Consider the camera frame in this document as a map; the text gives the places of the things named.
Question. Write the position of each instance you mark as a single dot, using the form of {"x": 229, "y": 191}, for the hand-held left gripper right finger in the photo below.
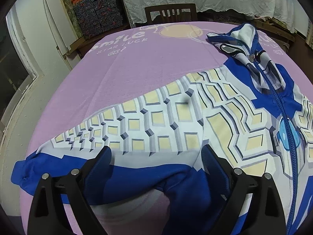
{"x": 216, "y": 167}

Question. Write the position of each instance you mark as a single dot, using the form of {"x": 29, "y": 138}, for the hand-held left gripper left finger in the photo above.
{"x": 97, "y": 166}

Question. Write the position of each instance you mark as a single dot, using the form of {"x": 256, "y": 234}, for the blue white printed zip jacket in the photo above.
{"x": 171, "y": 117}

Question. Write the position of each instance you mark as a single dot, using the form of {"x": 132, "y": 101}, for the pink printed blanket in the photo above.
{"x": 146, "y": 61}

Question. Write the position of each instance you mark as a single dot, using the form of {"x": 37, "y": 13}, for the white framed window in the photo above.
{"x": 12, "y": 61}

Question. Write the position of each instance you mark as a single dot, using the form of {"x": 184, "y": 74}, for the white foam board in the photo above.
{"x": 61, "y": 22}

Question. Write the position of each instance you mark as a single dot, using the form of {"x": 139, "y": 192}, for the stack of patterned boxes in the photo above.
{"x": 97, "y": 17}

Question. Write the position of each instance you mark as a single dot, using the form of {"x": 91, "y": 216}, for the wooden rack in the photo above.
{"x": 276, "y": 27}

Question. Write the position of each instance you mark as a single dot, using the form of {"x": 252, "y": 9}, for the dark wooden chair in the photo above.
{"x": 152, "y": 13}

